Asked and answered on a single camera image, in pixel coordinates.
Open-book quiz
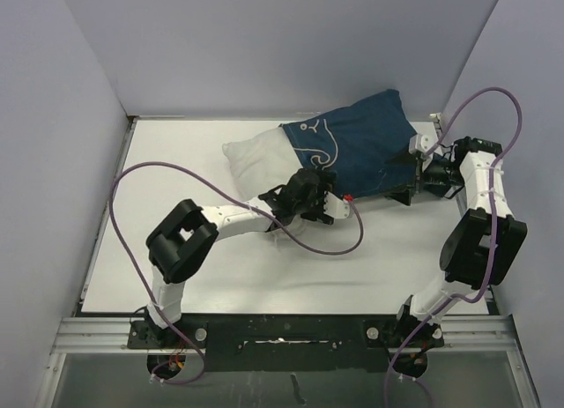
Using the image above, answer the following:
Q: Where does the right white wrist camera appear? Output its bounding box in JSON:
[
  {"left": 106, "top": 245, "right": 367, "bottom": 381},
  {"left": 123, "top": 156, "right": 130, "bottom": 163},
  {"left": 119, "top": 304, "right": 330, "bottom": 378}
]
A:
[{"left": 408, "top": 133, "right": 437, "bottom": 161}]

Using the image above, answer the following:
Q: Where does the dark blue embroidered pillowcase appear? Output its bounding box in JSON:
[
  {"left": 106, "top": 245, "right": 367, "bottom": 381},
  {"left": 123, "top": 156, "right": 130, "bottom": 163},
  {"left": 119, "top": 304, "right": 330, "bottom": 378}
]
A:
[{"left": 281, "top": 89, "right": 416, "bottom": 198}]

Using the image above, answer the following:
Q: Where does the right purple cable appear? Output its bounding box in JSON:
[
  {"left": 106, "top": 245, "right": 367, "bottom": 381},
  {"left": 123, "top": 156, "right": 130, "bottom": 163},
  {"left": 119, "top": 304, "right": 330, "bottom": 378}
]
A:
[{"left": 382, "top": 86, "right": 525, "bottom": 408}]

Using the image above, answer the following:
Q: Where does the white pillow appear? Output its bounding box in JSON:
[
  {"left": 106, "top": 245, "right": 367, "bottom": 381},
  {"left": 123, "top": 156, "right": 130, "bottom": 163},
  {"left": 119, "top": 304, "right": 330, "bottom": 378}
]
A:
[{"left": 221, "top": 129, "right": 318, "bottom": 250}]

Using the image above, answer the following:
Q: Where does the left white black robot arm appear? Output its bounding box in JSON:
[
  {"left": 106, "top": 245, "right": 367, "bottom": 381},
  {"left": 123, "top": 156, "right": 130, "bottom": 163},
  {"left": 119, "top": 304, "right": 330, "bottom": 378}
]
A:
[{"left": 146, "top": 168, "right": 350, "bottom": 347}]

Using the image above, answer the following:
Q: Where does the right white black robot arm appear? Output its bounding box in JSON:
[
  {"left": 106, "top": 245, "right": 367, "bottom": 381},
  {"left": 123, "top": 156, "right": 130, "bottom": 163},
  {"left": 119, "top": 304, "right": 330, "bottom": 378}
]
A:
[{"left": 392, "top": 134, "right": 528, "bottom": 345}]

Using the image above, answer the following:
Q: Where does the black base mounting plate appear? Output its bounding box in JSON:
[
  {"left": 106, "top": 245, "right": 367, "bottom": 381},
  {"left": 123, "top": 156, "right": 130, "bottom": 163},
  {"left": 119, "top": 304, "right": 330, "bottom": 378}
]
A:
[{"left": 127, "top": 313, "right": 444, "bottom": 374}]

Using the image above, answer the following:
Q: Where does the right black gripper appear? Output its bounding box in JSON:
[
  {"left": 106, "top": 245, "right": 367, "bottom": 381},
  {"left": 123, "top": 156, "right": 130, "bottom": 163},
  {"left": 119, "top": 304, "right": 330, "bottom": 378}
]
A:
[{"left": 379, "top": 145, "right": 465, "bottom": 204}]

